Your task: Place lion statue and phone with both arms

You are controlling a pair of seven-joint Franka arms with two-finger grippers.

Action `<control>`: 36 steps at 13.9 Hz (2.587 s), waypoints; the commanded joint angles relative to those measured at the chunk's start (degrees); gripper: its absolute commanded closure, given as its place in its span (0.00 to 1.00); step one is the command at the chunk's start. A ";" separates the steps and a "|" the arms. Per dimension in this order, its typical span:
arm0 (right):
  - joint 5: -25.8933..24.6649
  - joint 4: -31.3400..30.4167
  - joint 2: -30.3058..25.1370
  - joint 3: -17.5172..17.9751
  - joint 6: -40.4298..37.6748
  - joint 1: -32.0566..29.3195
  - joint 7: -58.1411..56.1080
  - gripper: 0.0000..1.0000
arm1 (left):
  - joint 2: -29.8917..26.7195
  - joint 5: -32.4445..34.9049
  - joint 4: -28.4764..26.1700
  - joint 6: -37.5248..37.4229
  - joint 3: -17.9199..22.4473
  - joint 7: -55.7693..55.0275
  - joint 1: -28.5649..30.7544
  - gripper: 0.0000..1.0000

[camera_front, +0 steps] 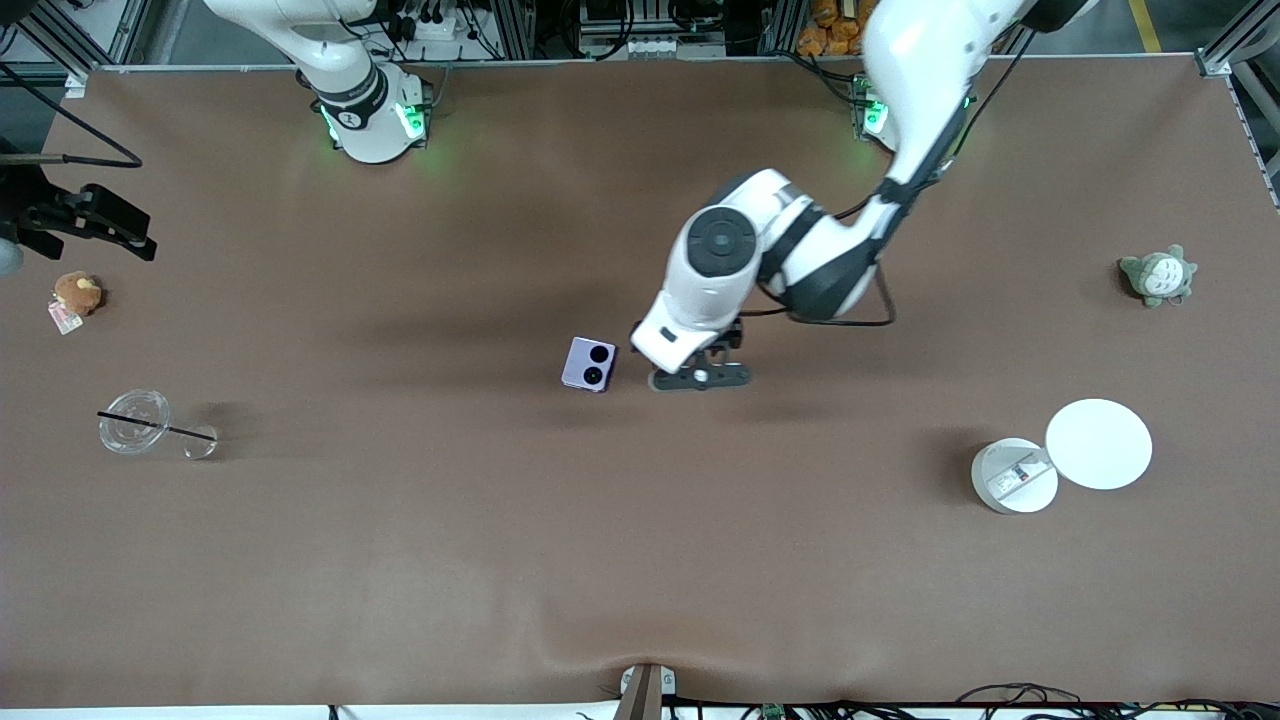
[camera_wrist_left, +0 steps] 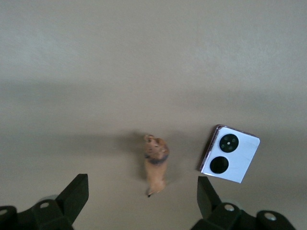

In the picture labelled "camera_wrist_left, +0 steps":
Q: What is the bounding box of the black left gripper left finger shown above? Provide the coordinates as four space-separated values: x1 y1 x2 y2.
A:
0 173 90 230

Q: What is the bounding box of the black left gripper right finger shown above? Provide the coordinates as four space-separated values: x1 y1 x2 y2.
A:
190 176 296 230

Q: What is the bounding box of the lavender flip phone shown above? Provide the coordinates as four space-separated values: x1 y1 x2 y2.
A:
198 124 261 184

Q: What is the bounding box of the brown lion statue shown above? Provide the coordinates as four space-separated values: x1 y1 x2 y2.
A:
143 133 170 198

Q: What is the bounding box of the brown table mat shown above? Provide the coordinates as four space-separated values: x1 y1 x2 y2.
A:
0 0 307 230

